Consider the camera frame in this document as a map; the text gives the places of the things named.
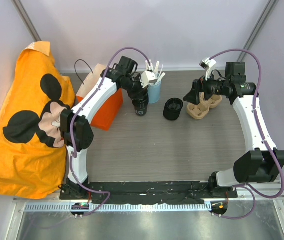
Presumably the white wrapped straws bundle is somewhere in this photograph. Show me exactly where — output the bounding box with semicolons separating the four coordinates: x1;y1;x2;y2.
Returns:
146;59;165;82

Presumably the orange paper bag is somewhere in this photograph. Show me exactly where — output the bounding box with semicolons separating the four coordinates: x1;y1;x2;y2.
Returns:
76;64;123;131

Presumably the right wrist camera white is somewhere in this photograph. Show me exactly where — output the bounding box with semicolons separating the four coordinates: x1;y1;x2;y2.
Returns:
199;57;216;80

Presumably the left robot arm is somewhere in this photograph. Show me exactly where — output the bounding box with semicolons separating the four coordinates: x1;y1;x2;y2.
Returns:
59;56;156;200

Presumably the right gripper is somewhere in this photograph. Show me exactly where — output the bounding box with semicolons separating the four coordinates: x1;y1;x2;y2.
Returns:
183;69;230;106

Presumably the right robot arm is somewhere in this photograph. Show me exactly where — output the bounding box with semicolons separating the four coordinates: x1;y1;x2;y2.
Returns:
183;58;284;198

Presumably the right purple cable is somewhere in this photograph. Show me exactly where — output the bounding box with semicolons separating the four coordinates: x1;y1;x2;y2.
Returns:
211;48;284;219

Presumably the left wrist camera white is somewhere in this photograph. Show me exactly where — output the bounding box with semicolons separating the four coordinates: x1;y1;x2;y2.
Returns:
140;61;158;88

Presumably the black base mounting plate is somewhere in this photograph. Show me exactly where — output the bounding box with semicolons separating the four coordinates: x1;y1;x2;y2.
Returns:
59;180;238;205

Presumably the slotted aluminium rail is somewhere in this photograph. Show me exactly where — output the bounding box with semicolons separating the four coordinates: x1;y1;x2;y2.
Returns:
24;201;211;213

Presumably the purple cable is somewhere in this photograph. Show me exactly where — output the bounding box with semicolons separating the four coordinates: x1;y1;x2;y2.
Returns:
211;48;284;219
68;47;150;230

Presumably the orange cartoon mouse cloth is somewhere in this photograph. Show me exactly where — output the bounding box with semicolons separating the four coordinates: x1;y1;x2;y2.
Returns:
0;41;75;200

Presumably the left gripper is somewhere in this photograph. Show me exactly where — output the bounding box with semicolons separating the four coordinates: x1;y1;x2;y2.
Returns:
121;74;149;101

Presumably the brown pulp cup carrier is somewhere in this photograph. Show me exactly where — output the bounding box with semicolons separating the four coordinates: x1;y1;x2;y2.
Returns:
186;93;222;120

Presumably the stack of black cups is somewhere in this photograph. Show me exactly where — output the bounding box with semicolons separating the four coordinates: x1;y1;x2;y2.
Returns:
132;95;149;117

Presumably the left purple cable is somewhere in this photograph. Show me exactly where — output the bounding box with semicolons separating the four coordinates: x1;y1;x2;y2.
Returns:
68;47;150;230

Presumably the light blue tin cup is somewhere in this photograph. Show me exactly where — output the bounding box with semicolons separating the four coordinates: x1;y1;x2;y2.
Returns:
148;81;161;104

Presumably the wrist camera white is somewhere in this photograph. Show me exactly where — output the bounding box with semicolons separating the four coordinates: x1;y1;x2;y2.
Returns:
140;61;158;88
199;57;216;80

